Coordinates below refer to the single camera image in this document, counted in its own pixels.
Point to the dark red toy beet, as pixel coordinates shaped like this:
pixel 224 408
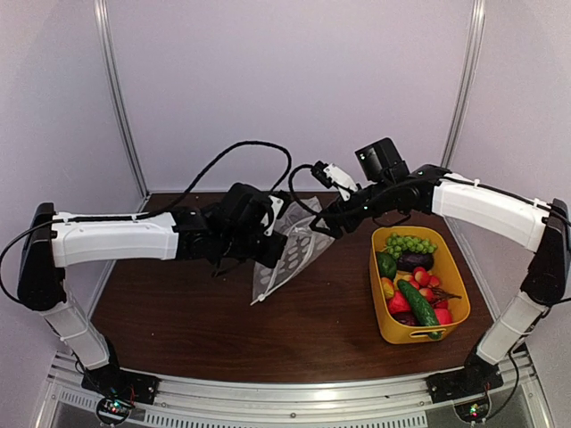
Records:
pixel 406 318

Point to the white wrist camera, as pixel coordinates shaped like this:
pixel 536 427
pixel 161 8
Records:
pixel 278 203
pixel 330 175

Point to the green toy pepper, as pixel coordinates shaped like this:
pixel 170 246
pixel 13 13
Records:
pixel 386 265

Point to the circuit board with leds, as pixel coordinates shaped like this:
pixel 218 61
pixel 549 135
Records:
pixel 472 411
pixel 112 411

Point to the green toy cucumber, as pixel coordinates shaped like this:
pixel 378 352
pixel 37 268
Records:
pixel 422 310

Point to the yellow plastic basket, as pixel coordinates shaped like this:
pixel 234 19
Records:
pixel 444 267

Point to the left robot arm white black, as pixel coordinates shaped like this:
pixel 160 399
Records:
pixel 241 227

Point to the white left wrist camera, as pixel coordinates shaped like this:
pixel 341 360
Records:
pixel 278 203

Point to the pink toy fruit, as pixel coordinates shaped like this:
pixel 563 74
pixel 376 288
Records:
pixel 444 316

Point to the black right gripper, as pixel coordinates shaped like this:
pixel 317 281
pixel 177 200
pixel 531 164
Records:
pixel 335 231

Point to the right circuit board with leds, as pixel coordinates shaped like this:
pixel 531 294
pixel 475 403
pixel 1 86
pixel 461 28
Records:
pixel 472 411

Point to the red toy strawberry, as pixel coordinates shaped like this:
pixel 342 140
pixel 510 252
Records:
pixel 398 304

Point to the purple toy eggplant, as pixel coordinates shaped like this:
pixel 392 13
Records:
pixel 409 261

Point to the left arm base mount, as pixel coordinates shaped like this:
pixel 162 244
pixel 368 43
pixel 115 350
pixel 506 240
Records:
pixel 114 382

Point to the aluminium frame post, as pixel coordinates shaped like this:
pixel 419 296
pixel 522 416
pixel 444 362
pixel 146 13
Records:
pixel 467 77
pixel 103 26

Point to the clear polka dot zip bag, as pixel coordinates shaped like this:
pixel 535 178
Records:
pixel 303 246

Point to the front aluminium rail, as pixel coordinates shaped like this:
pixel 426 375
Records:
pixel 401 401

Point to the left circuit board with leds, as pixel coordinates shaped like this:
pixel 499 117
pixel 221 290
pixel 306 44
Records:
pixel 112 411

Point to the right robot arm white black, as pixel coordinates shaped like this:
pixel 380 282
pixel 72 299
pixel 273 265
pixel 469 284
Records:
pixel 543 228

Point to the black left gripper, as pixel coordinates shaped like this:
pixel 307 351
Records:
pixel 270 258

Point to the left aluminium frame post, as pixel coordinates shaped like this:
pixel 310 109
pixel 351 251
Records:
pixel 103 26

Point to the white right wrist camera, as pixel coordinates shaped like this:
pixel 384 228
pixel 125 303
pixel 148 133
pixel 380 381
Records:
pixel 330 175

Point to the right aluminium frame post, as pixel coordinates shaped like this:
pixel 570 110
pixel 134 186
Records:
pixel 467 77

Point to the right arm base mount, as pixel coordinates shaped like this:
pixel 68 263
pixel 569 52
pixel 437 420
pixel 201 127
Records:
pixel 463 382

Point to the green toy grapes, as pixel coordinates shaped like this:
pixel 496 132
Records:
pixel 397 245

